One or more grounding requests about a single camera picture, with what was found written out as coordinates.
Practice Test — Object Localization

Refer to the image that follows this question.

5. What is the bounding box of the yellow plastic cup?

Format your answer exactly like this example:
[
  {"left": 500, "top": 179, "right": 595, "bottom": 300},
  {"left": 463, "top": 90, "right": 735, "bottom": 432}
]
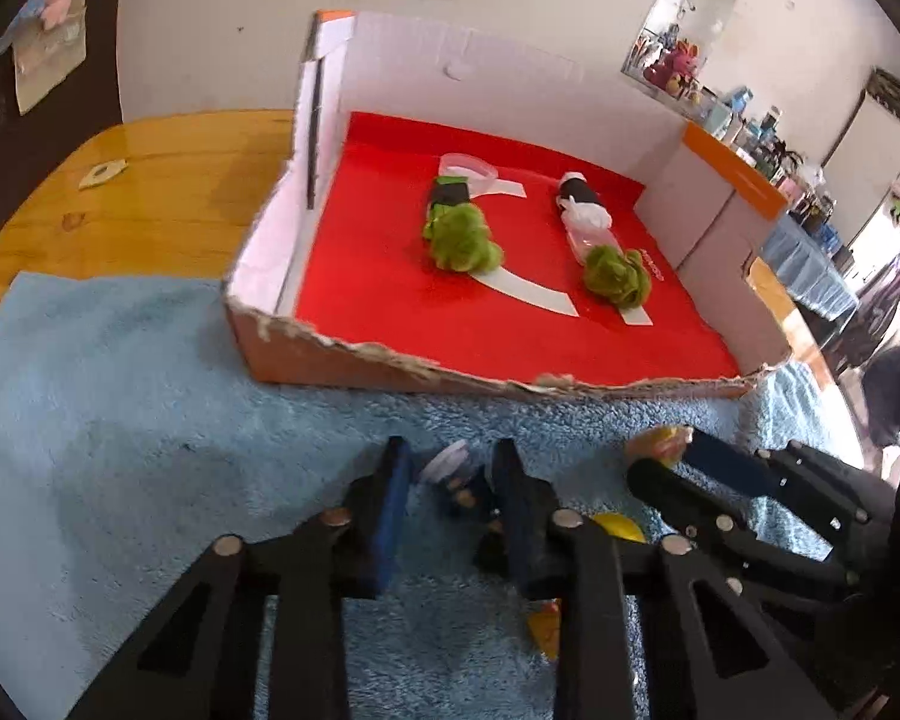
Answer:
[{"left": 589, "top": 512, "right": 647, "bottom": 545}]

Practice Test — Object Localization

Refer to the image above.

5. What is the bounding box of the orange cardboard box red bottom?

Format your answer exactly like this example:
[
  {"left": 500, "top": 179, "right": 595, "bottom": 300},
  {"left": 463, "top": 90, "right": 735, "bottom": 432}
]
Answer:
[{"left": 223, "top": 9, "right": 794, "bottom": 402}]

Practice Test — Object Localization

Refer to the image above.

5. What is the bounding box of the blue black toy figurine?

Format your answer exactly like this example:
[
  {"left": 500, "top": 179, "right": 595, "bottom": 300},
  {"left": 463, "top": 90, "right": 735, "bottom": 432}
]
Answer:
[{"left": 418, "top": 441, "right": 511, "bottom": 578}]

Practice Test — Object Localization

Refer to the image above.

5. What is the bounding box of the side table with grey cloth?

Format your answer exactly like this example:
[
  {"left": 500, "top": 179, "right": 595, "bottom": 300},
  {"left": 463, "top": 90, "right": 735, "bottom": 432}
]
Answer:
[{"left": 761, "top": 217, "right": 860, "bottom": 323}]

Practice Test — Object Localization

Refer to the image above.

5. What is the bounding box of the yellow pink food toy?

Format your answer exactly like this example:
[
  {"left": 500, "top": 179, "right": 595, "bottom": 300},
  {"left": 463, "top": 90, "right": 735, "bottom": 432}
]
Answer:
[{"left": 624, "top": 426, "right": 695, "bottom": 466}]

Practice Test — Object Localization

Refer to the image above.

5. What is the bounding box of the clear round plastic lid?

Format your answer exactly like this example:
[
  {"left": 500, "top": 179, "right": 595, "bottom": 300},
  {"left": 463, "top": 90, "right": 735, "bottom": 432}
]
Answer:
[{"left": 439, "top": 152, "right": 500, "bottom": 200}]

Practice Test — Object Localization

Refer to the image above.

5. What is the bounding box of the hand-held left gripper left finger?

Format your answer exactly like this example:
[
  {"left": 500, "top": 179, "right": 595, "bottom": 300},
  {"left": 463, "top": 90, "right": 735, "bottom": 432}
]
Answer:
[{"left": 67, "top": 435, "right": 415, "bottom": 720}]

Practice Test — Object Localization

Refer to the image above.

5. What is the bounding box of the black sushi toy green band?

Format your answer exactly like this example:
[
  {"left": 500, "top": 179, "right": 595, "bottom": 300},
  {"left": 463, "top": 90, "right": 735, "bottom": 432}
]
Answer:
[{"left": 427, "top": 175, "right": 472, "bottom": 222}]

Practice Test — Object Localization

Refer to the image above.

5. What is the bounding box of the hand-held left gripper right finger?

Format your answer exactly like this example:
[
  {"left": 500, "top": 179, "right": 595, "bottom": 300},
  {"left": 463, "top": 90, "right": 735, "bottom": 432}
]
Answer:
[{"left": 491, "top": 439, "right": 818, "bottom": 720}]

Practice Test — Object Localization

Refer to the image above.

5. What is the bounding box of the red plush toy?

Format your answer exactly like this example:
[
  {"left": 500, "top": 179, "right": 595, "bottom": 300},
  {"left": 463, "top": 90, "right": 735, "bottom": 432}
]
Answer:
[{"left": 645, "top": 41, "right": 702, "bottom": 95}]

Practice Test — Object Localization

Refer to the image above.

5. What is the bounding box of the clear plastic container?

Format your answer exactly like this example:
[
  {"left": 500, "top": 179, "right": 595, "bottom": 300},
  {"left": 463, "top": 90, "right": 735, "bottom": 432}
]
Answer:
[{"left": 566, "top": 225, "right": 623, "bottom": 263}]

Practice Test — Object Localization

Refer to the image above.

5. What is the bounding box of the blue fluffy towel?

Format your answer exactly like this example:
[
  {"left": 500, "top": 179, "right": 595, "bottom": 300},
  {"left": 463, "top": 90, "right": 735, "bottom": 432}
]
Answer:
[{"left": 0, "top": 270, "right": 863, "bottom": 720}]

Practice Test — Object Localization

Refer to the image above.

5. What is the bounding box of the green lettuce toy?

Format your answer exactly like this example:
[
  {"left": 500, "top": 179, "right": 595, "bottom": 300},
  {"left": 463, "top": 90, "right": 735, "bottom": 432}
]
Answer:
[
  {"left": 581, "top": 246, "right": 653, "bottom": 310},
  {"left": 420, "top": 204, "right": 505, "bottom": 275}
]

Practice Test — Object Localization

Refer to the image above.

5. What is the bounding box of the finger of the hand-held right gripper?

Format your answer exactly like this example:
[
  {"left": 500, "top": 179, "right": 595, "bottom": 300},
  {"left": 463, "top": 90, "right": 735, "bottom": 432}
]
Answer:
[
  {"left": 628, "top": 457, "right": 857, "bottom": 599},
  {"left": 681, "top": 431, "right": 887, "bottom": 541}
]

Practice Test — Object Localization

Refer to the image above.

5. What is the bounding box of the dark brown door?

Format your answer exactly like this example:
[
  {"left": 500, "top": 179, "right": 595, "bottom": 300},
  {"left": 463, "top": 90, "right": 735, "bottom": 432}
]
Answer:
[{"left": 0, "top": 0, "right": 125, "bottom": 256}]

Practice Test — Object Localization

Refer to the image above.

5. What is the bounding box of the row of bottles and boxes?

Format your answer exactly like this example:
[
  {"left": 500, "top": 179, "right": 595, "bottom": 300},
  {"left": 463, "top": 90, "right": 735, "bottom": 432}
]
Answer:
[{"left": 690, "top": 82, "right": 848, "bottom": 241}]

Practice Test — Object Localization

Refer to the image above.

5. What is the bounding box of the light blue plush toy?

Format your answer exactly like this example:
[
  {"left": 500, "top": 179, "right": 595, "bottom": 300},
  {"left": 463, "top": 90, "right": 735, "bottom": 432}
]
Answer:
[{"left": 0, "top": 0, "right": 50, "bottom": 53}]

